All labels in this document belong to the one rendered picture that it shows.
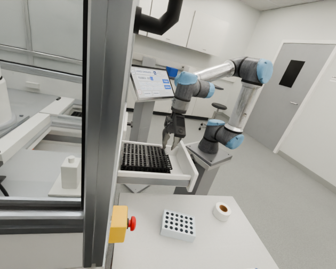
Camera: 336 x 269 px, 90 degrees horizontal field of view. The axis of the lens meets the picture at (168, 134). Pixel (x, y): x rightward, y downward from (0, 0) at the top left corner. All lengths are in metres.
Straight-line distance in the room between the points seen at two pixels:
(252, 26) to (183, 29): 2.07
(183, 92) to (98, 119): 0.53
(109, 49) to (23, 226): 0.29
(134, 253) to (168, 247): 0.12
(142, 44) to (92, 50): 4.13
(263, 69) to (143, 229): 0.91
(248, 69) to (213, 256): 0.88
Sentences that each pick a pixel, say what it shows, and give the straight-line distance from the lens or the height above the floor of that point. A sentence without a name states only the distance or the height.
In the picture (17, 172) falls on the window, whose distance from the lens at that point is 0.30.
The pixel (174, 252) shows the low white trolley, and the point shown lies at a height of 0.76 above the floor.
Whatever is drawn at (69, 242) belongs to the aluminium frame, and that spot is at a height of 1.03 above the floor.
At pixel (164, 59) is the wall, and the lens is 4.40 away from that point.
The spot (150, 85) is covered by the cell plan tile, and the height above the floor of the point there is 1.06.
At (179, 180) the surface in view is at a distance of 0.76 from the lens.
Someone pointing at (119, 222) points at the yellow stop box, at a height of 0.91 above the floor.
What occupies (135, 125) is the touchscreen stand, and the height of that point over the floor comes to 0.63.
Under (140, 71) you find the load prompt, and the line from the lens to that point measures 1.54.
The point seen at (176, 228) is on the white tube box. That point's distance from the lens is 0.70.
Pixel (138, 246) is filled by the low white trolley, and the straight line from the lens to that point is 0.68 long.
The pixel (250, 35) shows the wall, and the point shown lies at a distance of 5.56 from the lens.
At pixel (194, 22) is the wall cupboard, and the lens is 4.29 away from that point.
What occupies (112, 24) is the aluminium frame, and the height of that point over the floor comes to 1.36.
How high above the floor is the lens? 1.34
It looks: 25 degrees down
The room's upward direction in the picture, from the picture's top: 15 degrees clockwise
